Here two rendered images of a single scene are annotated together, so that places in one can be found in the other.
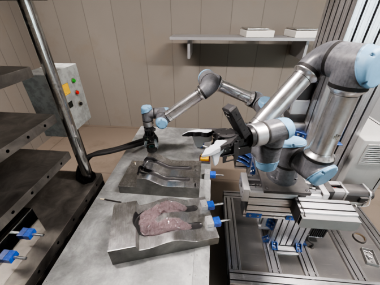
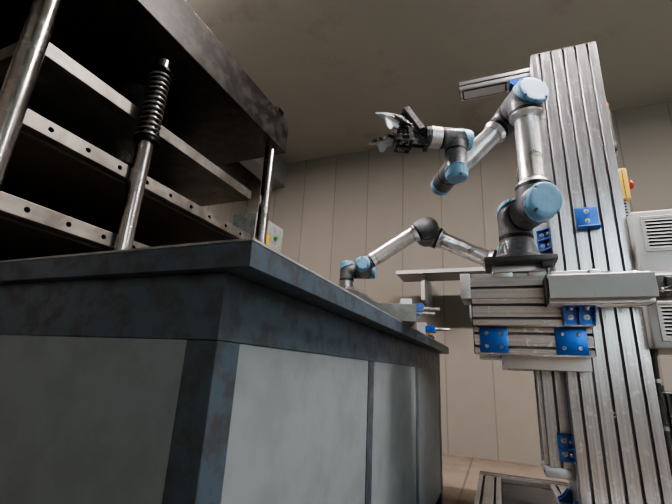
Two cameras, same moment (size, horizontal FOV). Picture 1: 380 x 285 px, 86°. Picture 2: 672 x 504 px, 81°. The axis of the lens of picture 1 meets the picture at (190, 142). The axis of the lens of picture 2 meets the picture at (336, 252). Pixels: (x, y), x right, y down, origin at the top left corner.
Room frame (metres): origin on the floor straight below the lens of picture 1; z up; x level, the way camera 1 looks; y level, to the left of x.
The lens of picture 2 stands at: (-0.67, -0.26, 0.64)
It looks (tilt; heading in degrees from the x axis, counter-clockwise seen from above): 17 degrees up; 18
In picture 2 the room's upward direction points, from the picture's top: 3 degrees clockwise
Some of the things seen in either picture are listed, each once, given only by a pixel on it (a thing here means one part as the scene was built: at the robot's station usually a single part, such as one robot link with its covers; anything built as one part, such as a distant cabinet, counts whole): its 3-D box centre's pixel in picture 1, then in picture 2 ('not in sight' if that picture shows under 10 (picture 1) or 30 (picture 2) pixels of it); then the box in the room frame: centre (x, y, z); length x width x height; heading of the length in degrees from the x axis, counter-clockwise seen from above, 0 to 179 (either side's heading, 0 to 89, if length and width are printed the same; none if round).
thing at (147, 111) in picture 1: (147, 113); (347, 271); (1.33, 0.30, 1.16); 0.09 x 0.08 x 0.11; 98
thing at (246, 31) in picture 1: (256, 31); not in sight; (2.77, -0.79, 1.55); 0.36 x 0.34 x 0.09; 85
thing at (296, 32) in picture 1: (303, 32); not in sight; (2.73, -1.33, 1.55); 0.36 x 0.34 x 0.09; 85
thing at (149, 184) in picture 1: (162, 173); not in sight; (1.02, 0.18, 0.87); 0.50 x 0.26 x 0.14; 85
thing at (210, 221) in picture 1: (217, 221); (420, 308); (0.67, -0.14, 0.85); 0.13 x 0.05 x 0.05; 102
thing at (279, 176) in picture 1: (283, 168); (517, 250); (0.81, -0.48, 1.09); 0.15 x 0.15 x 0.10
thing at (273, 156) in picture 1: (265, 152); (454, 167); (0.60, -0.27, 1.33); 0.11 x 0.08 x 0.11; 21
